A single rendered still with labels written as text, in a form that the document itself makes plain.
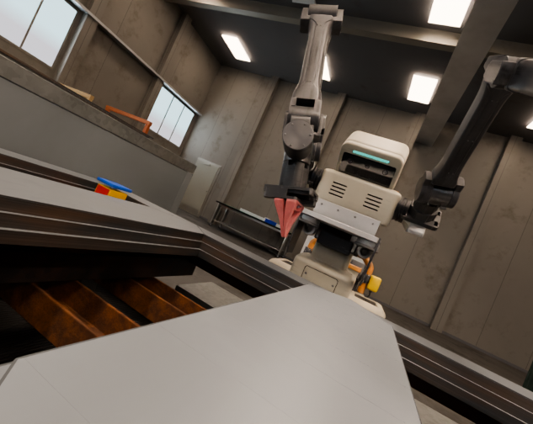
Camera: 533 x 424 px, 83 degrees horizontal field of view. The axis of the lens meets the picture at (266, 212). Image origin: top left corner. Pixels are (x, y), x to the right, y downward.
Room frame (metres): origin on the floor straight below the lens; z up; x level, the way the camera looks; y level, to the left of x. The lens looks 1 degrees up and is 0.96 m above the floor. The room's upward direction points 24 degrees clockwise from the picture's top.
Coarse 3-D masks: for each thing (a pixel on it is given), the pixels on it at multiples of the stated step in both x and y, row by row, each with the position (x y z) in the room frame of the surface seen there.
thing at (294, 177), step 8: (288, 160) 0.61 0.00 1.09; (288, 168) 0.61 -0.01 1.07; (296, 168) 0.60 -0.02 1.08; (304, 168) 0.61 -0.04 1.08; (280, 176) 0.62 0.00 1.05; (288, 176) 0.60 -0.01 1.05; (296, 176) 0.60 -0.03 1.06; (304, 176) 0.61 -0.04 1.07; (264, 184) 0.62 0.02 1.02; (272, 184) 0.61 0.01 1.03; (280, 184) 0.61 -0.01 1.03; (288, 184) 0.60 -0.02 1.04; (296, 184) 0.60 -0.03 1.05; (304, 184) 0.61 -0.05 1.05; (288, 192) 0.60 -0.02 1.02; (296, 192) 0.59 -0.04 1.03; (304, 192) 0.59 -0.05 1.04; (312, 192) 0.58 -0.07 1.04
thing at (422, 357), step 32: (0, 160) 0.60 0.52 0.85; (0, 224) 0.33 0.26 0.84; (32, 224) 0.36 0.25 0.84; (64, 224) 0.40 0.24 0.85; (96, 224) 0.45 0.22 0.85; (128, 224) 0.50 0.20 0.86; (224, 256) 0.68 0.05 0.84; (256, 288) 0.64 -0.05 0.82; (288, 288) 0.62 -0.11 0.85; (416, 352) 0.53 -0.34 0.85; (448, 384) 0.50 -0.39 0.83; (480, 384) 0.50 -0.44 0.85; (512, 416) 0.47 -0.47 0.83
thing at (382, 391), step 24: (240, 312) 0.29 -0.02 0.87; (264, 312) 0.32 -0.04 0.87; (264, 336) 0.26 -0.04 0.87; (288, 336) 0.28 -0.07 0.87; (312, 336) 0.31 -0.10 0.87; (312, 360) 0.25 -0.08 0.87; (336, 360) 0.27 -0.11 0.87; (360, 384) 0.24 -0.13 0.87; (384, 384) 0.27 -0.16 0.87; (384, 408) 0.22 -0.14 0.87; (408, 408) 0.24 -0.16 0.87
